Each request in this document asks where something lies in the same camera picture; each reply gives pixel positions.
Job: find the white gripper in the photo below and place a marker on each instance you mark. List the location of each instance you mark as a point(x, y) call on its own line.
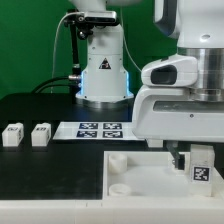
point(168, 114)

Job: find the white square tabletop part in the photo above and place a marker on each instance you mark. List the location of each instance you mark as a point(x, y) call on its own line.
point(150, 175)

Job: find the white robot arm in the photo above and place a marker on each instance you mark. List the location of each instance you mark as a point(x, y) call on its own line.
point(116, 55)

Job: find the white sheet with markers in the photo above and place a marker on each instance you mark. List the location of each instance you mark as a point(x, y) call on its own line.
point(95, 130)

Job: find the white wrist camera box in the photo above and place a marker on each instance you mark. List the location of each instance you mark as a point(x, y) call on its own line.
point(173, 71)

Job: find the black camera stand pole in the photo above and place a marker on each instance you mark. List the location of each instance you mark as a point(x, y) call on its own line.
point(76, 70)

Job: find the black camera on stand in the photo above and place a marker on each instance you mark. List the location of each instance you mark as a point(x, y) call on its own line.
point(85, 21)

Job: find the white front fence wall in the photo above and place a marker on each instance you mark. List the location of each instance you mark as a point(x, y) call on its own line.
point(111, 212)

